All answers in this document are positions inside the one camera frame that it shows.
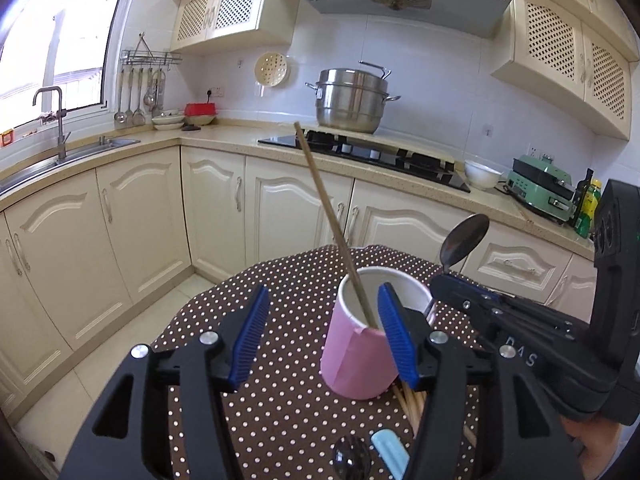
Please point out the metal spoon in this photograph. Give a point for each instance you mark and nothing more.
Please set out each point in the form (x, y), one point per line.
(350, 460)
(465, 240)

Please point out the stainless steel sink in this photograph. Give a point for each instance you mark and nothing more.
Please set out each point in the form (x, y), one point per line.
(75, 152)

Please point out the wall outlet with plug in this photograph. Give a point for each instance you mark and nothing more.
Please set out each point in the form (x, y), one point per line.
(215, 93)

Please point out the beige stone countertop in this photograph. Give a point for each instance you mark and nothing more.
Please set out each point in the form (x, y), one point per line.
(235, 135)

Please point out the cream round strainer plate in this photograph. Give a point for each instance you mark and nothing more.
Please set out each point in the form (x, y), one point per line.
(272, 70)

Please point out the small red label jar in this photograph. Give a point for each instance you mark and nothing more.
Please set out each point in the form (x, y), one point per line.
(6, 138)

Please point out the person's right hand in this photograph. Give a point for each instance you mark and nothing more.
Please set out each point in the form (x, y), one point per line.
(592, 445)

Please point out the bundle of brown chopsticks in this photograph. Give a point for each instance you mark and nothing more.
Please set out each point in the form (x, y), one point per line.
(407, 405)

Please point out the green electric cooker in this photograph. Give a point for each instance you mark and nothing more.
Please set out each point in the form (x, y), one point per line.
(540, 185)

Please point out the wooden chopstick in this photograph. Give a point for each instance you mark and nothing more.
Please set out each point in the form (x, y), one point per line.
(325, 200)

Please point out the black induction cooktop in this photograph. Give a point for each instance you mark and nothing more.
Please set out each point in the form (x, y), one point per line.
(380, 155)

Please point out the stainless steel steamer pot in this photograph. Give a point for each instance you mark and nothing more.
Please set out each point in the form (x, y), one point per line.
(350, 105)

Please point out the brown polka dot tablecloth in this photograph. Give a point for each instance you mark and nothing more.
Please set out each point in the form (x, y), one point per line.
(280, 410)

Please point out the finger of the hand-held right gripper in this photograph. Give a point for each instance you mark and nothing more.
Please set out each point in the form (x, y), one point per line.
(465, 305)
(540, 310)

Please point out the stacked white dishes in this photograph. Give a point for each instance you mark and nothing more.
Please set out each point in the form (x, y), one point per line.
(167, 121)

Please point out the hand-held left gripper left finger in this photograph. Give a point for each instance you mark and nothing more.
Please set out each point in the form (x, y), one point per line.
(247, 340)

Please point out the dark oil bottle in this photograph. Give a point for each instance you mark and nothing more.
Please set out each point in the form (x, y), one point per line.
(581, 195)

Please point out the red container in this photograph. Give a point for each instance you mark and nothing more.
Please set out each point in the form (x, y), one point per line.
(200, 109)

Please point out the small black object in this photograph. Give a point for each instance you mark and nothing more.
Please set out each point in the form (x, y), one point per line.
(191, 128)

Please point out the yellow green bottle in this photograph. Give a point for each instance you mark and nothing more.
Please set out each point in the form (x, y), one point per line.
(590, 210)

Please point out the metal faucet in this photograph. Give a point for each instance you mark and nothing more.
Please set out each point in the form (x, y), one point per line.
(61, 130)

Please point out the white bowl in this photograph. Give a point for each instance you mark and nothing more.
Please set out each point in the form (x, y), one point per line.
(482, 175)

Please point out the lattice door wall cabinet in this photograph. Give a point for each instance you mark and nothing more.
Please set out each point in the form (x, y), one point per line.
(560, 50)
(235, 10)

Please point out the white double wall outlet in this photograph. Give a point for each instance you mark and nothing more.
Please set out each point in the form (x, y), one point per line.
(540, 154)

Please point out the cream base cabinets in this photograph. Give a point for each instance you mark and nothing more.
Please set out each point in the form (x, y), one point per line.
(125, 220)

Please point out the kitchen window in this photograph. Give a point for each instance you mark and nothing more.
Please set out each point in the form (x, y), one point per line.
(60, 35)

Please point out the metal wall utensil rack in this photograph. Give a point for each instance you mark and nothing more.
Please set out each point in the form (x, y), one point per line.
(150, 55)

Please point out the pink utensil cup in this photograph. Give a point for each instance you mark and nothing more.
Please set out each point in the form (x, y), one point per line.
(350, 360)

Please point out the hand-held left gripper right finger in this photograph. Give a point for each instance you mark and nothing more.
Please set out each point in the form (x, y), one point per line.
(397, 340)

